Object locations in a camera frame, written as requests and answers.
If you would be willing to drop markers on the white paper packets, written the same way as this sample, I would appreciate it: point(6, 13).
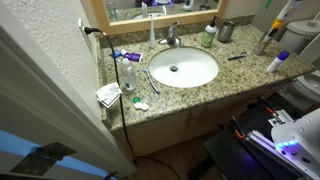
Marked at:
point(108, 94)

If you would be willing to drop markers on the white contact lens case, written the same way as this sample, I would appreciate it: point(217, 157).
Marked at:
point(141, 106)

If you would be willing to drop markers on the wood framed mirror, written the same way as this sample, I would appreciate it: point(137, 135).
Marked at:
point(100, 13)

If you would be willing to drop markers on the black and orange clamp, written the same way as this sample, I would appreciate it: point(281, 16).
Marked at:
point(268, 106)
point(237, 128)

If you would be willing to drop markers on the green soap pump bottle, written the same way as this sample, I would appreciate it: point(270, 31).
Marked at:
point(208, 35)

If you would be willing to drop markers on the small blue object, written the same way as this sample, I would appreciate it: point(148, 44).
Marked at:
point(116, 54)

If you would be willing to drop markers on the white bottle with purple cap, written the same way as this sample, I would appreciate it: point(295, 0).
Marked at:
point(276, 62)

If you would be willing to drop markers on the blue toothbrush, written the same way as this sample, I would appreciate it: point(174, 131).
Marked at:
point(150, 81)

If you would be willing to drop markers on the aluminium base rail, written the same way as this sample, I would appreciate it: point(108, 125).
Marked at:
point(263, 140)

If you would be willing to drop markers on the black door hinge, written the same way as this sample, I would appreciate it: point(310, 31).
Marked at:
point(40, 158)

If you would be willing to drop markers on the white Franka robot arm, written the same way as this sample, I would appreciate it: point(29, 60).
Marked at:
point(300, 140)

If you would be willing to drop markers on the steel cup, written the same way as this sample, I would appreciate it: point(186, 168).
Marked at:
point(226, 31)

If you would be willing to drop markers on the white wall outlet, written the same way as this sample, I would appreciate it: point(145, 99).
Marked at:
point(85, 36)

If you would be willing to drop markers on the clear plastic bottle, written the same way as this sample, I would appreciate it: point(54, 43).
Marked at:
point(128, 75)

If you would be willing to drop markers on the white door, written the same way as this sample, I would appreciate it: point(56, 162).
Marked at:
point(40, 110)

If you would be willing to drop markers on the chrome faucet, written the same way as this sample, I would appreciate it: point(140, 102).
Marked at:
point(171, 36)

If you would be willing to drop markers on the white toilet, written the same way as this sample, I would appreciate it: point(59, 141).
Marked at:
point(300, 33)

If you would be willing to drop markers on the black cart top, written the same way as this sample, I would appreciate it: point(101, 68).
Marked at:
point(230, 156)

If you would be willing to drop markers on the white and orange tube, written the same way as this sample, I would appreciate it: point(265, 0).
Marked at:
point(289, 8)

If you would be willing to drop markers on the purple toothpaste tube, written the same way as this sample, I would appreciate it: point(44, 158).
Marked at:
point(133, 56)

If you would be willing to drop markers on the wooden vanity cabinet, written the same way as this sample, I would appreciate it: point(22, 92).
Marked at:
point(173, 128)

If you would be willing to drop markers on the white oval sink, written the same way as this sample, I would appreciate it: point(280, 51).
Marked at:
point(183, 68)

